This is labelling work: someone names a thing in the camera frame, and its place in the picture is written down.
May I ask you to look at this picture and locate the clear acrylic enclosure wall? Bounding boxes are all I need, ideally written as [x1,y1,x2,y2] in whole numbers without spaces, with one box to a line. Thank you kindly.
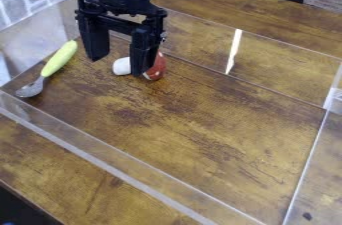
[0,0,342,225]

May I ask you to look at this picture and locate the green handled metal spoon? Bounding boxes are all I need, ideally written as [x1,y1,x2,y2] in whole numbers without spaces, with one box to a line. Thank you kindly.
[15,40,77,98]

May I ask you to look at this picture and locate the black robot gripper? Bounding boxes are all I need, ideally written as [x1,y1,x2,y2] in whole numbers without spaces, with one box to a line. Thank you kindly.
[75,0,167,77]

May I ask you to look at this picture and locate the red and white toy mushroom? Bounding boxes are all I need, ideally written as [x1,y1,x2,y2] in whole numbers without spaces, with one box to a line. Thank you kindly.
[112,52,166,81]

